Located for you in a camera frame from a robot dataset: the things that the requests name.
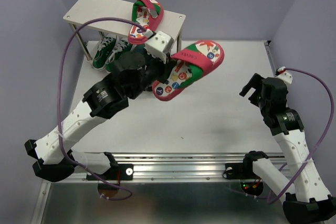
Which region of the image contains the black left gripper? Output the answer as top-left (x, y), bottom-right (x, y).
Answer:
top-left (128, 47), bottom-right (176, 100)

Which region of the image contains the green canvas sneaker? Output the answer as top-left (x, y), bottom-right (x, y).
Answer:
top-left (105, 38), bottom-right (133, 72)
top-left (92, 34), bottom-right (119, 70)

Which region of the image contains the colourful pink slide sandal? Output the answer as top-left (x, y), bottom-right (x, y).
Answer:
top-left (128, 0), bottom-right (164, 45)

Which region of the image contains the green leather loafer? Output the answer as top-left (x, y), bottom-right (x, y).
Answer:
top-left (131, 44), bottom-right (146, 54)

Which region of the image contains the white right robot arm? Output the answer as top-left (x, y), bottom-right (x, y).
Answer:
top-left (240, 73), bottom-right (335, 223)

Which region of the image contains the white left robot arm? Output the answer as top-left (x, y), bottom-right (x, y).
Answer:
top-left (24, 52), bottom-right (174, 182)

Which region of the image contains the white two-tier shoe shelf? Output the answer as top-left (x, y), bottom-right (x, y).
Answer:
top-left (63, 0), bottom-right (186, 51)

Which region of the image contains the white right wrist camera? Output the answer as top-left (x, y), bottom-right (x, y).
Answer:
top-left (275, 67), bottom-right (293, 85)

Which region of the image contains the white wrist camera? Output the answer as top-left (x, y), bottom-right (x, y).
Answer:
top-left (145, 31), bottom-right (174, 64)
top-left (275, 67), bottom-right (293, 85)

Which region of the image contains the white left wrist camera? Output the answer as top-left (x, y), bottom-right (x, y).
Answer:
top-left (145, 31), bottom-right (174, 64)

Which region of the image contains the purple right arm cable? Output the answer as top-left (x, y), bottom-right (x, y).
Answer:
top-left (256, 68), bottom-right (331, 205)

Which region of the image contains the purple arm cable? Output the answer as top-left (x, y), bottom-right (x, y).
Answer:
top-left (256, 68), bottom-right (331, 205)
top-left (56, 17), bottom-right (149, 200)

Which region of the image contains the aluminium mounting rail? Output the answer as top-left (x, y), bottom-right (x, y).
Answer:
top-left (46, 152), bottom-right (289, 183)

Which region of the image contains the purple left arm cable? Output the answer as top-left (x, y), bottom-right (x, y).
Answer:
top-left (56, 17), bottom-right (149, 200)

